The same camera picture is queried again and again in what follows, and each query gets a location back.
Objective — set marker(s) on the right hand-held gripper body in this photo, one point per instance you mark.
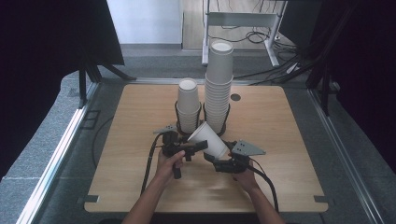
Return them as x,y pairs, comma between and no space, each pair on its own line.
238,161

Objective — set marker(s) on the white power strip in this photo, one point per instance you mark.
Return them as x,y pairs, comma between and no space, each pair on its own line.
292,68

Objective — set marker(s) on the white metal desk frame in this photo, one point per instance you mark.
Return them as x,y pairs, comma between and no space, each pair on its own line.
243,19

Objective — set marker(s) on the person's left hand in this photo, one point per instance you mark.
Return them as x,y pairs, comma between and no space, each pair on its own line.
168,169

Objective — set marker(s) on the silver metal rail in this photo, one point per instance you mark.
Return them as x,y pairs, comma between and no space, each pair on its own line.
56,155
345,155

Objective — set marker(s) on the tall stack of paper cups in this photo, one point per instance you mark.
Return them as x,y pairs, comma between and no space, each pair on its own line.
219,87

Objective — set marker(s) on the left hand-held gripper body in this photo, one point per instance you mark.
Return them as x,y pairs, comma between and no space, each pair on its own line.
171,149

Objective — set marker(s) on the black stand legs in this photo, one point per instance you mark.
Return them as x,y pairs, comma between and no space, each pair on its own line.
90,73
323,84

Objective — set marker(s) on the short stack of paper cups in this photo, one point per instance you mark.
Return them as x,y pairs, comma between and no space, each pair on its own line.
188,105

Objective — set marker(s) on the black curtain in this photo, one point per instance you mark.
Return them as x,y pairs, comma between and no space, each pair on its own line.
46,62
364,62

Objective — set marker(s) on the white paper cup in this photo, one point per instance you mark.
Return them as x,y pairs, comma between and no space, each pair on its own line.
208,138

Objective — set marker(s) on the person's right hand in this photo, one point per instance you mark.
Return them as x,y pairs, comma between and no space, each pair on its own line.
246,180

